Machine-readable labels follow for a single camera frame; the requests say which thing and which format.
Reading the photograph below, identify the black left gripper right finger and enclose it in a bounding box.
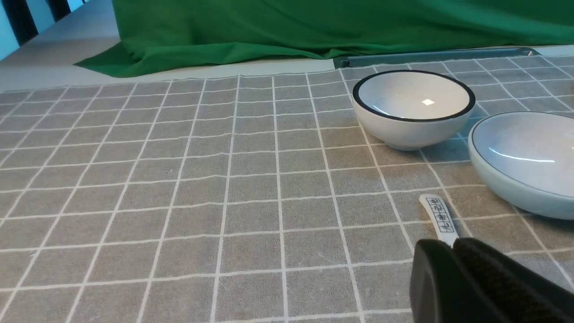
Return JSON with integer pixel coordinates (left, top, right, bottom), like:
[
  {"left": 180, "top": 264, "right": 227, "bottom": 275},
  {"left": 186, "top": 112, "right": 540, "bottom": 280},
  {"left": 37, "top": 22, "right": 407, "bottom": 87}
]
[{"left": 453, "top": 238, "right": 573, "bottom": 323}]

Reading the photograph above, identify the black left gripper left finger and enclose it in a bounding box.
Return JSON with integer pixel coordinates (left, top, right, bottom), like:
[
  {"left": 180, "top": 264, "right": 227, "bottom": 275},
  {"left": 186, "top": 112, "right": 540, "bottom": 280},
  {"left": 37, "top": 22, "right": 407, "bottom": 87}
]
[{"left": 409, "top": 239, "right": 509, "bottom": 323}]

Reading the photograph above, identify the white bowl black rim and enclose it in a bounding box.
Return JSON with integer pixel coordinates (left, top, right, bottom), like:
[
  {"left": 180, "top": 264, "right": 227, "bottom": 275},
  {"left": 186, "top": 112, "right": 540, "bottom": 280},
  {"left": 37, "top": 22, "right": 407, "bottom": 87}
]
[{"left": 351, "top": 70, "right": 476, "bottom": 151}]

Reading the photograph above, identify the white spoon with characters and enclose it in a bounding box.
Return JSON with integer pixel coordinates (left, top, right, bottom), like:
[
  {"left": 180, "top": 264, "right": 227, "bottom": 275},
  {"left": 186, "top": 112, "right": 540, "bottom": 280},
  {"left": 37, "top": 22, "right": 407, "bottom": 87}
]
[{"left": 419, "top": 194, "right": 459, "bottom": 247}]

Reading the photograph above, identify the pale blue bowl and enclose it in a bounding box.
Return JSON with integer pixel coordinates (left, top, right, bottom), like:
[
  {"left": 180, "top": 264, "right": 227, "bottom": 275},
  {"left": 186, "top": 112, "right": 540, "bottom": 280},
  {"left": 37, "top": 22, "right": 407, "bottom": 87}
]
[{"left": 468, "top": 112, "right": 574, "bottom": 220}]

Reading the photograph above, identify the grey checkered tablecloth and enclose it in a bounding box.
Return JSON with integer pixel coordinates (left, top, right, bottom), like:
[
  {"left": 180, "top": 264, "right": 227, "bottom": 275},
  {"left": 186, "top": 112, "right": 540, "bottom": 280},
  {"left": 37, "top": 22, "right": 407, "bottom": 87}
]
[{"left": 0, "top": 57, "right": 573, "bottom": 323}]

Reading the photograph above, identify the green backdrop cloth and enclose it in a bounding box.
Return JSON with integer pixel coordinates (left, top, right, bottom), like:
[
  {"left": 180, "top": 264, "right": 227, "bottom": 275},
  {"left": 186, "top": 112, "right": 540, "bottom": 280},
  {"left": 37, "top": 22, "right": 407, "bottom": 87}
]
[{"left": 76, "top": 0, "right": 574, "bottom": 78}]

